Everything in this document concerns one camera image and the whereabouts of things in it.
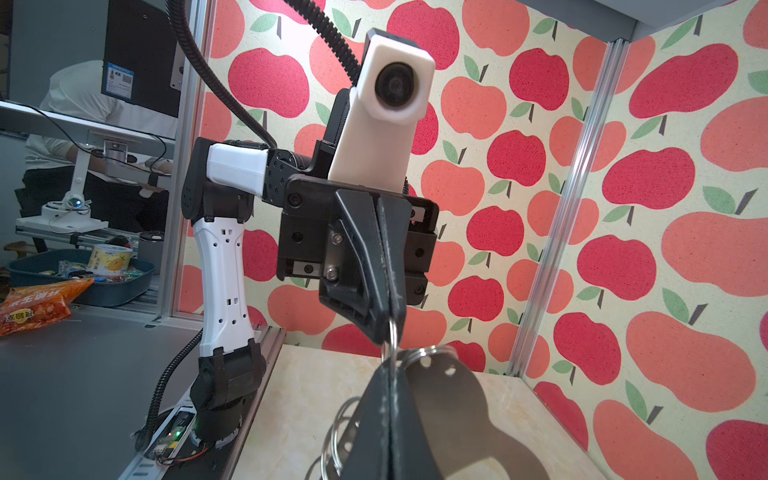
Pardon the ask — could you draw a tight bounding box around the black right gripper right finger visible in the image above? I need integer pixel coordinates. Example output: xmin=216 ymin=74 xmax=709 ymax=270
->
xmin=391 ymin=367 xmax=443 ymax=479

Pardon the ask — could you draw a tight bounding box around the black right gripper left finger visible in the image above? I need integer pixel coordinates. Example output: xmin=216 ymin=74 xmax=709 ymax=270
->
xmin=341 ymin=362 xmax=391 ymax=479

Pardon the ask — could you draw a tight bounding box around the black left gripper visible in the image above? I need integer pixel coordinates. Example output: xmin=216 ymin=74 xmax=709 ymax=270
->
xmin=277 ymin=175 xmax=439 ymax=345

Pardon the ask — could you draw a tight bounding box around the metal car-shaped key holder plate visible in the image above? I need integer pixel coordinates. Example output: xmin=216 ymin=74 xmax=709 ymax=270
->
xmin=302 ymin=344 xmax=552 ymax=480

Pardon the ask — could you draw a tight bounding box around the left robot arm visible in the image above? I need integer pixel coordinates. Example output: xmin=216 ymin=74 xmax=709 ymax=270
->
xmin=181 ymin=1 xmax=439 ymax=454

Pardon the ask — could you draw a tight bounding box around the teal tray with items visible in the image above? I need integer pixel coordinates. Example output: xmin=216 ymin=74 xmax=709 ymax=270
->
xmin=7 ymin=249 xmax=154 ymax=307

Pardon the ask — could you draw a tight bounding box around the snack bag orange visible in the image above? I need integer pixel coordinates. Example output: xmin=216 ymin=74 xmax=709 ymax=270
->
xmin=1 ymin=278 xmax=94 ymax=336

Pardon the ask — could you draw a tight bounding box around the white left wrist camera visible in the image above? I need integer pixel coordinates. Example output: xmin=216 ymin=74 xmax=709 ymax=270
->
xmin=328 ymin=29 xmax=436 ymax=193

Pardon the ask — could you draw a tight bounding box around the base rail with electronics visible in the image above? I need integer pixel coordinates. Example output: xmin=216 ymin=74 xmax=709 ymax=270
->
xmin=120 ymin=327 xmax=286 ymax=479

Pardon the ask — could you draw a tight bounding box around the aluminium corner post right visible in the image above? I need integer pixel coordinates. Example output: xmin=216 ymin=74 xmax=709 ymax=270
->
xmin=507 ymin=38 xmax=631 ymax=378

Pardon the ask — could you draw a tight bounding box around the aluminium corner post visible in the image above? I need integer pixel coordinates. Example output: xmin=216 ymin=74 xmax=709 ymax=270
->
xmin=507 ymin=38 xmax=631 ymax=378
xmin=157 ymin=0 xmax=217 ymax=319

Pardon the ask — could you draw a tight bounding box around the aluminium corner post left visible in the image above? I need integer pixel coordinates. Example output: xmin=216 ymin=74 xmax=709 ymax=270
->
xmin=157 ymin=0 xmax=217 ymax=319

